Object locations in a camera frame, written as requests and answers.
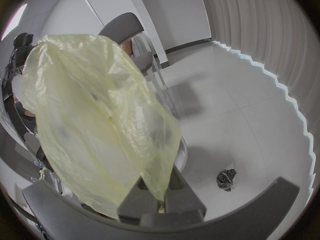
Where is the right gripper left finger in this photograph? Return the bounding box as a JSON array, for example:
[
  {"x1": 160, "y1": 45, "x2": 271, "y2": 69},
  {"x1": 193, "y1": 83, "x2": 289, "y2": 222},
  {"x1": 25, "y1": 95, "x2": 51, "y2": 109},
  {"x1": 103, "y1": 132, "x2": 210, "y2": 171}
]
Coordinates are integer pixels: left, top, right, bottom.
[{"x1": 117, "y1": 176, "x2": 160, "y2": 225}]

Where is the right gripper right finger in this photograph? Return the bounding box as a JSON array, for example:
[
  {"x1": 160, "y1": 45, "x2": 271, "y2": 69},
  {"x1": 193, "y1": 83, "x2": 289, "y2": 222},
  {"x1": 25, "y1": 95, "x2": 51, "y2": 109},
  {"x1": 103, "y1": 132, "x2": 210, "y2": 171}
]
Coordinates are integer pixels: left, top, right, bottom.
[{"x1": 165, "y1": 166, "x2": 207, "y2": 217}]

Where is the yellow plastic bag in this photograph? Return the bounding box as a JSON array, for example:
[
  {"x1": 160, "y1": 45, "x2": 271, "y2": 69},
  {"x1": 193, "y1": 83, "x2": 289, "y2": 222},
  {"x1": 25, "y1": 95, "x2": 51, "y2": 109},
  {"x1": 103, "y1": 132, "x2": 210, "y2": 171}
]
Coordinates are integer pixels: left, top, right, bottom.
[{"x1": 21, "y1": 33, "x2": 182, "y2": 219}]

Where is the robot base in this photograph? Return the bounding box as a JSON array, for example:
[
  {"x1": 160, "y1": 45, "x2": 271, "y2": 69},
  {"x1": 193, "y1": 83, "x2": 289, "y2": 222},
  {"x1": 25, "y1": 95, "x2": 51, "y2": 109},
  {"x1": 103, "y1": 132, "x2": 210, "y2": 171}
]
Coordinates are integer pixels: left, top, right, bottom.
[{"x1": 30, "y1": 166, "x2": 84, "y2": 206}]

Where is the white trash bin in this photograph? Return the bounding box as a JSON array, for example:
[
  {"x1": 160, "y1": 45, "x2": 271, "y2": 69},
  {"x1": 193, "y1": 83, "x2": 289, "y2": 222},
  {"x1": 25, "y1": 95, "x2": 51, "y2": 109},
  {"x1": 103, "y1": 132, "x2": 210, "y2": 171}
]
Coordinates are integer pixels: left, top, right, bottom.
[{"x1": 174, "y1": 136, "x2": 188, "y2": 173}]

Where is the crumpled black plastic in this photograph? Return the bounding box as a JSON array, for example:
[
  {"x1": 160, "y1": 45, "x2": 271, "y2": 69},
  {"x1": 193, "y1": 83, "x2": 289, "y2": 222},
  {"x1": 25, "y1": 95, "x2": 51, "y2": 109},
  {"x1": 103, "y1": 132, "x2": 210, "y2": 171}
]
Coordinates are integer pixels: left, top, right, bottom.
[{"x1": 216, "y1": 168, "x2": 237, "y2": 192}]

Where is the person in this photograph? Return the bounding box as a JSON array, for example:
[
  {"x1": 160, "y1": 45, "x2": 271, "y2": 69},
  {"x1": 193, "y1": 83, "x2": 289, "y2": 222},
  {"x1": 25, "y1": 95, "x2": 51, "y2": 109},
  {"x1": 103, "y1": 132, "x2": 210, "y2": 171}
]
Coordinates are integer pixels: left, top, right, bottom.
[{"x1": 12, "y1": 93, "x2": 37, "y2": 121}]

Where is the grey and white chair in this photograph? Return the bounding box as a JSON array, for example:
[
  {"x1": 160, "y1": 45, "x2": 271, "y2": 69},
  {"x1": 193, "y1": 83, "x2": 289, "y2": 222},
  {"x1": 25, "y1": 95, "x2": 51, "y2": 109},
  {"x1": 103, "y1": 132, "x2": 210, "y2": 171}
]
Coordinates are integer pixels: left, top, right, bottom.
[{"x1": 97, "y1": 12, "x2": 179, "y2": 121}]

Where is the white curtain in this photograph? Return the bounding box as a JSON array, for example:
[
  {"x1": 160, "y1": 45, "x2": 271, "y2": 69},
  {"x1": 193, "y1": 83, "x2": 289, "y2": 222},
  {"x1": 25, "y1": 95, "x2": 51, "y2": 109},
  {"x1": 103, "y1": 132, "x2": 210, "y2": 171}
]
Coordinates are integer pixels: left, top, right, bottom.
[{"x1": 197, "y1": 0, "x2": 320, "y2": 202}]

